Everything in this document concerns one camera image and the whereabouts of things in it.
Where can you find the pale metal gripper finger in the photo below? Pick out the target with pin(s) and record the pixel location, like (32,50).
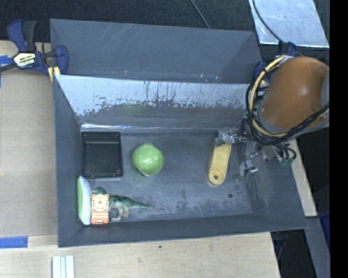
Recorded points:
(230,137)
(250,167)

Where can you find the grey metal bin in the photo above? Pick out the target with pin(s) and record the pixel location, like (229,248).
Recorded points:
(177,201)

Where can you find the green toy apple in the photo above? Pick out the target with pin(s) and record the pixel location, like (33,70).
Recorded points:
(148,159)

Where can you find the green toy dinosaur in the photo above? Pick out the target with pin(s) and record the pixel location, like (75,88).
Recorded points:
(124,204)

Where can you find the black square plastic box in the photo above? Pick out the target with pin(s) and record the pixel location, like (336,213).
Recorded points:
(102,155)

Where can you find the green and white sponge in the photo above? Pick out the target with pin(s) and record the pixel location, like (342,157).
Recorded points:
(83,201)

